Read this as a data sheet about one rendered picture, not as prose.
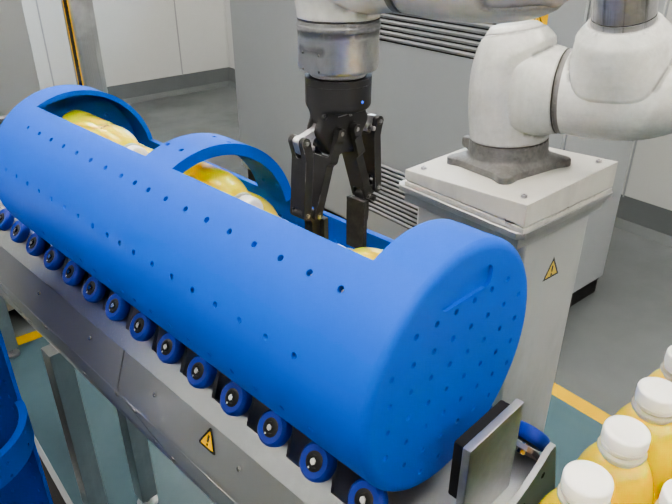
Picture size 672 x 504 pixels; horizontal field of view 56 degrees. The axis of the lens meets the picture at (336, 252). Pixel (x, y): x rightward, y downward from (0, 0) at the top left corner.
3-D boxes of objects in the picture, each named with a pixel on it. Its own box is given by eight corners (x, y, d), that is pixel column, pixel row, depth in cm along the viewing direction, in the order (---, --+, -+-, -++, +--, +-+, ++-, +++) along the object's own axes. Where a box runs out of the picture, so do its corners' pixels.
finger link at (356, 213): (346, 195, 82) (350, 194, 82) (345, 244, 85) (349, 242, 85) (363, 202, 80) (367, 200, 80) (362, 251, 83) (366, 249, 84)
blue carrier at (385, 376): (146, 210, 135) (129, 74, 122) (509, 412, 81) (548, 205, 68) (7, 252, 117) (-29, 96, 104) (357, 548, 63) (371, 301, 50)
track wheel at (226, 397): (243, 373, 83) (233, 371, 81) (259, 399, 80) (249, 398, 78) (222, 397, 83) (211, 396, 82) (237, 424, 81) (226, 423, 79)
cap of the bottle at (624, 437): (648, 466, 54) (653, 451, 53) (599, 454, 55) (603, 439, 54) (646, 435, 57) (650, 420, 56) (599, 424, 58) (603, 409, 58)
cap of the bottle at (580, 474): (549, 482, 53) (552, 466, 52) (587, 468, 54) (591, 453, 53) (581, 519, 49) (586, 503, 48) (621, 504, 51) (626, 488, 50)
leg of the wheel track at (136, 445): (151, 491, 188) (116, 313, 158) (162, 502, 184) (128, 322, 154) (133, 502, 184) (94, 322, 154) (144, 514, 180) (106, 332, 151)
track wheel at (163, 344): (179, 326, 92) (168, 324, 90) (191, 348, 89) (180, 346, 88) (160, 348, 93) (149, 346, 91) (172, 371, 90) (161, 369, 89)
